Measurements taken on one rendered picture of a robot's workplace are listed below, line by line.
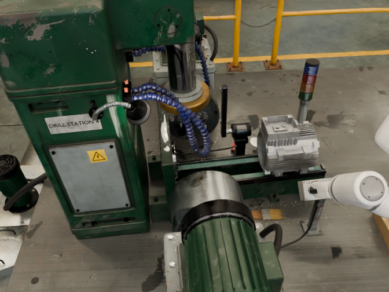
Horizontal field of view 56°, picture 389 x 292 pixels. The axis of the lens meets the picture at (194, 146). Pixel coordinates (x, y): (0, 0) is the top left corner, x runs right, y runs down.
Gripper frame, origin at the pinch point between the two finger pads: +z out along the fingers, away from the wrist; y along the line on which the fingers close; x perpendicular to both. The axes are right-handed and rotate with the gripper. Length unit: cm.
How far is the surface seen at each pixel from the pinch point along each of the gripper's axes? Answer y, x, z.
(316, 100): -37, -47, 80
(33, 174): 154, -31, 166
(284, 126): 3.0, -24.9, 18.2
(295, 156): -0.1, -12.9, 20.1
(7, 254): 135, 17, 76
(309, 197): 1.7, 2.5, 6.7
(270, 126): 7.7, -26.0, 21.6
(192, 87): 38, -37, -2
